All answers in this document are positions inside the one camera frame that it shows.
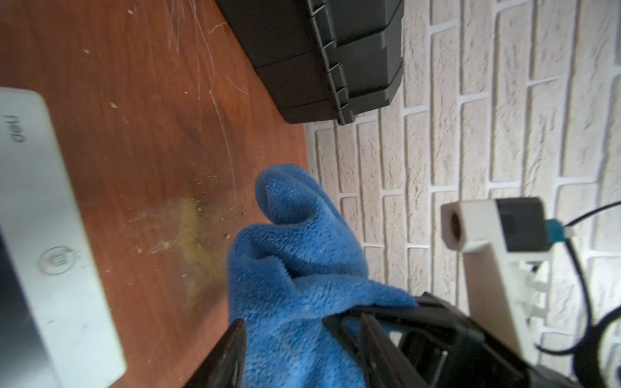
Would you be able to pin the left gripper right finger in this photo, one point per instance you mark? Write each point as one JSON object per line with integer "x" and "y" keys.
{"x": 382, "y": 363}

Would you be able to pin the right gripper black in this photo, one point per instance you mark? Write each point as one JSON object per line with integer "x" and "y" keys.
{"x": 444, "y": 346}

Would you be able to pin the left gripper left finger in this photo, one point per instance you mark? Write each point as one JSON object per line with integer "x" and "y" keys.
{"x": 224, "y": 366}

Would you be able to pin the blue microfiber cleaning mitt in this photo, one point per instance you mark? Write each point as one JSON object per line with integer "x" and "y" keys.
{"x": 285, "y": 276}

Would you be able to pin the white drawing tablet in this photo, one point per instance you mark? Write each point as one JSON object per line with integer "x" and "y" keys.
{"x": 56, "y": 325}

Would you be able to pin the black toolbox grey latches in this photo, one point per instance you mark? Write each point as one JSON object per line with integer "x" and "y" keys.
{"x": 322, "y": 60}

